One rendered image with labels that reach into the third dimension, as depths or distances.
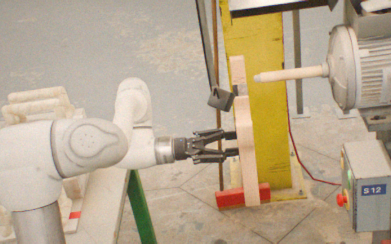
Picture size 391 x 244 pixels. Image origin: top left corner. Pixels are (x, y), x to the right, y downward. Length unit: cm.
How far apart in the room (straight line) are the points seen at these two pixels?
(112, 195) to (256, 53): 112
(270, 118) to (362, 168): 135
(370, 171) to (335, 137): 202
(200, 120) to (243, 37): 134
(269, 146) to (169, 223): 69
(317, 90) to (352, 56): 242
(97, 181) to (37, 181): 73
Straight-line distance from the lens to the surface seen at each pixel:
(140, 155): 171
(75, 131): 113
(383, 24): 157
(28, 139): 119
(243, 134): 148
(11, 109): 191
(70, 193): 184
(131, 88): 173
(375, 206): 155
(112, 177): 191
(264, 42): 258
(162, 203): 316
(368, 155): 155
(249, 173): 160
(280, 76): 165
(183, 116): 386
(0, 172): 121
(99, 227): 173
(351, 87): 158
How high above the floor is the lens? 207
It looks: 34 degrees down
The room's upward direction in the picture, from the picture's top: 10 degrees counter-clockwise
